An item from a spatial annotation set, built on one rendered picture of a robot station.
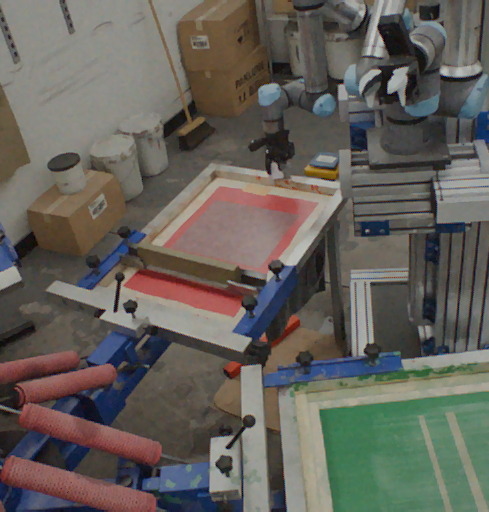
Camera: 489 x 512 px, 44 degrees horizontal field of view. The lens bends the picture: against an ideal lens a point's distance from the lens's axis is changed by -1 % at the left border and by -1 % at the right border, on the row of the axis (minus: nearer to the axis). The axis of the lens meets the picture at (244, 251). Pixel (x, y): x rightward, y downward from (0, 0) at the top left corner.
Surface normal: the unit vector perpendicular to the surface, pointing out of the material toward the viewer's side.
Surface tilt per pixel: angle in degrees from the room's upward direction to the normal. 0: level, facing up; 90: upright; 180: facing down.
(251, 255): 0
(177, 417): 0
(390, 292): 0
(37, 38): 90
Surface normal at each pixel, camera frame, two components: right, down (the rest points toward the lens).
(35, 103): 0.87, 0.19
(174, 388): -0.14, -0.79
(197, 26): -0.42, 0.59
